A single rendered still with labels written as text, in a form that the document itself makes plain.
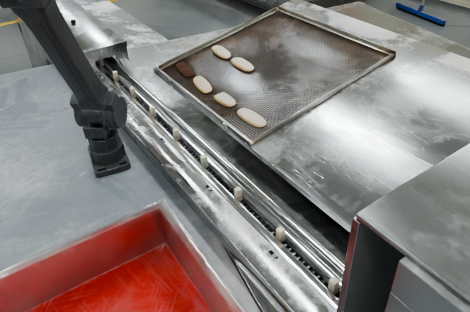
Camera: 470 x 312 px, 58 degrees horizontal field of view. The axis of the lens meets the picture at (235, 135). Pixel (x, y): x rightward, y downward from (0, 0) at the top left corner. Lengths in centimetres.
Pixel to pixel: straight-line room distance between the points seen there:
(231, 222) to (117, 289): 24
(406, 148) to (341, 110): 19
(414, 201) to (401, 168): 66
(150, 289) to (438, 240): 63
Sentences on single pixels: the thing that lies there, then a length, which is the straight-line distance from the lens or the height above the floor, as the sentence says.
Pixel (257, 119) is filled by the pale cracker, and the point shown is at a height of 91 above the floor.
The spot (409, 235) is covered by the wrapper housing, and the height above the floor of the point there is 130.
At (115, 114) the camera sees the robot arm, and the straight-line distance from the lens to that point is 101.
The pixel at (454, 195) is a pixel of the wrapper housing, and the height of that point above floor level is 130.
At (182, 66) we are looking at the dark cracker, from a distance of 132.
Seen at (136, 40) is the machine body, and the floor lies 82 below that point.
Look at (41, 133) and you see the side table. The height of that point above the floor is 82.
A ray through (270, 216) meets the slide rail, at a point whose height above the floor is 85.
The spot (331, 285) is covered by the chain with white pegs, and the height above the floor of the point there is 86.
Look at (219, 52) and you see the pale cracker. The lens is 135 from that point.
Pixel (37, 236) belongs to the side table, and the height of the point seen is 82.
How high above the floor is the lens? 148
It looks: 35 degrees down
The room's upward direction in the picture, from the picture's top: 3 degrees counter-clockwise
